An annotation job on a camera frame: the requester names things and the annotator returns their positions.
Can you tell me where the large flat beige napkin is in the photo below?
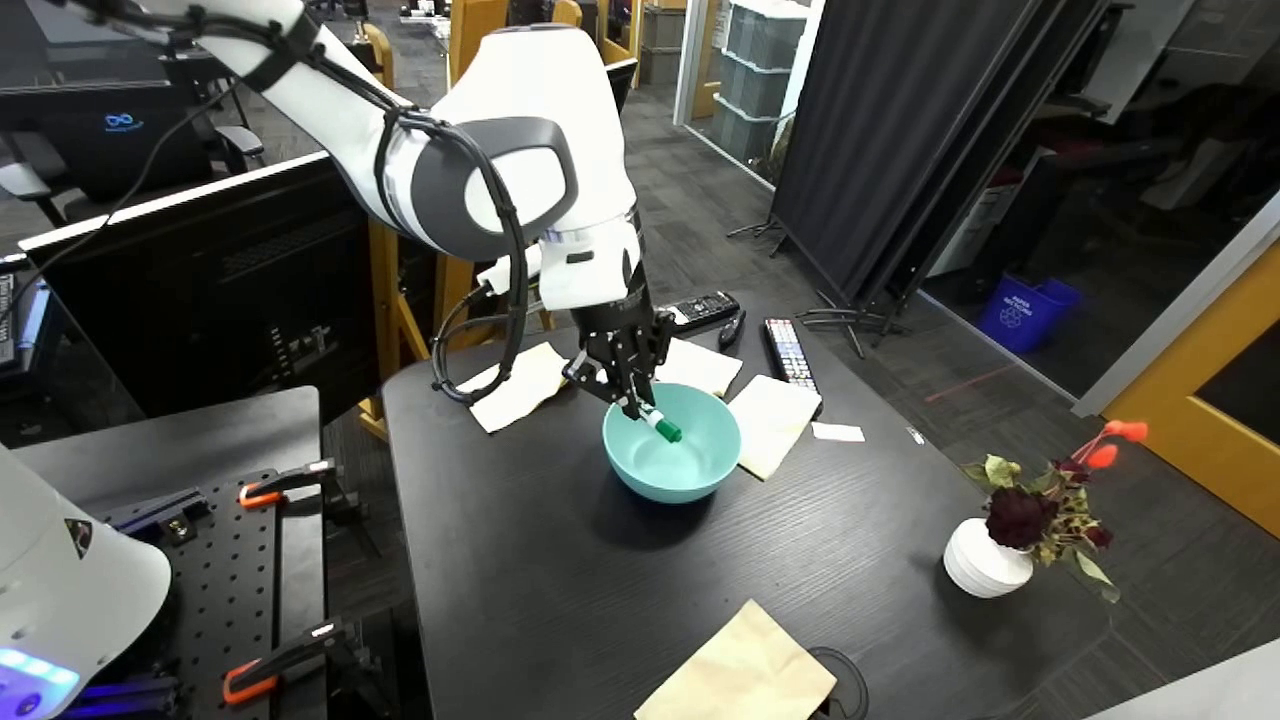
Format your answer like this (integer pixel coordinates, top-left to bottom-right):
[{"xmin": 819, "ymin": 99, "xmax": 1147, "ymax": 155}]
[{"xmin": 465, "ymin": 342, "xmax": 574, "ymax": 439}]

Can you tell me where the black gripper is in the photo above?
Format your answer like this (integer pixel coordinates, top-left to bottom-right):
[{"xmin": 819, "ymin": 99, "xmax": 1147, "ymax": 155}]
[{"xmin": 561, "ymin": 298, "xmax": 678, "ymax": 424}]

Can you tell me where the teal bowl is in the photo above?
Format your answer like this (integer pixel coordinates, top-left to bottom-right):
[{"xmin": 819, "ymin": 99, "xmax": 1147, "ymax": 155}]
[{"xmin": 594, "ymin": 379, "xmax": 743, "ymax": 510}]

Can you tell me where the dark curtain divider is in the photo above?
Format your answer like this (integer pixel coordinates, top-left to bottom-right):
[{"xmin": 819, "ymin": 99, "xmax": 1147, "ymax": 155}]
[{"xmin": 768, "ymin": 0, "xmax": 1111, "ymax": 314}]

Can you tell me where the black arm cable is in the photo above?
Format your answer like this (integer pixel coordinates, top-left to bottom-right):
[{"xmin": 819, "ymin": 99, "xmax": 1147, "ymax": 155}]
[{"xmin": 371, "ymin": 104, "xmax": 541, "ymax": 409}]

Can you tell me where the dark red flower bouquet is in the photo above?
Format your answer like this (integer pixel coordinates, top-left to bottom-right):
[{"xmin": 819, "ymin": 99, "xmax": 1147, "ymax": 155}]
[{"xmin": 976, "ymin": 412, "xmax": 1154, "ymax": 610}]

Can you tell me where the black perforated mounting table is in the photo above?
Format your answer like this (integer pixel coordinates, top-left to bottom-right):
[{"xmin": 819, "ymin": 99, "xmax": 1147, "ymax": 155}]
[{"xmin": 12, "ymin": 386, "xmax": 350, "ymax": 720}]

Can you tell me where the folded beige napkin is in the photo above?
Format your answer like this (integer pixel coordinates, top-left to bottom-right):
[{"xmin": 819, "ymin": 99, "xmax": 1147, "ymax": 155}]
[{"xmin": 628, "ymin": 595, "xmax": 840, "ymax": 720}]

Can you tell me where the black computer case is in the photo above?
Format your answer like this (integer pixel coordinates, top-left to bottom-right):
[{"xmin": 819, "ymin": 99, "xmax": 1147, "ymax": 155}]
[{"xmin": 0, "ymin": 0, "xmax": 267, "ymax": 209}]

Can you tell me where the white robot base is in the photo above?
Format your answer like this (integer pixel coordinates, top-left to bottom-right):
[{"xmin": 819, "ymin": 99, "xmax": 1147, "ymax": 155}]
[{"xmin": 0, "ymin": 446, "xmax": 174, "ymax": 720}]

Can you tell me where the black monitor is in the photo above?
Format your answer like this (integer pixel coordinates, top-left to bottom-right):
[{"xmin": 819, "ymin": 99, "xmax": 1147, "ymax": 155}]
[{"xmin": 0, "ymin": 147, "xmax": 379, "ymax": 447}]

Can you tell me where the white marker with green cap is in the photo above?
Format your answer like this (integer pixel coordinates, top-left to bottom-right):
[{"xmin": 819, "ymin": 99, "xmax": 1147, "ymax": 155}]
[{"xmin": 631, "ymin": 397, "xmax": 686, "ymax": 446}]

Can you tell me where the grey plastic drawer stack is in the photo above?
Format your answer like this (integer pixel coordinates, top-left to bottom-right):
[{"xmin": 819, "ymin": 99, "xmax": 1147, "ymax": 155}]
[{"xmin": 701, "ymin": 0, "xmax": 819, "ymax": 174}]

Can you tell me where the wide black remote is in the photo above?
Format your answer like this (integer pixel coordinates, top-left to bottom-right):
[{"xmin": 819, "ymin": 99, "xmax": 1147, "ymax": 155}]
[{"xmin": 649, "ymin": 289, "xmax": 743, "ymax": 338}]

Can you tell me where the yellow framed glass door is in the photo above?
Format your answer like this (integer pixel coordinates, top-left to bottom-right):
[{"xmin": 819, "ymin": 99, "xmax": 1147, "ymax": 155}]
[{"xmin": 1101, "ymin": 243, "xmax": 1280, "ymax": 542}]

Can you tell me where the black clamp with orange handle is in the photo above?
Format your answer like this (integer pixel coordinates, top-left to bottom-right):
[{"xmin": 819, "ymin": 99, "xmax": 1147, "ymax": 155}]
[
  {"xmin": 231, "ymin": 457, "xmax": 344, "ymax": 519},
  {"xmin": 217, "ymin": 616, "xmax": 350, "ymax": 712}
]

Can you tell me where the white round vase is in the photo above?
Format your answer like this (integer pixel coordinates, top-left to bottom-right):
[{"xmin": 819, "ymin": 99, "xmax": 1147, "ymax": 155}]
[{"xmin": 941, "ymin": 514, "xmax": 1038, "ymax": 604}]

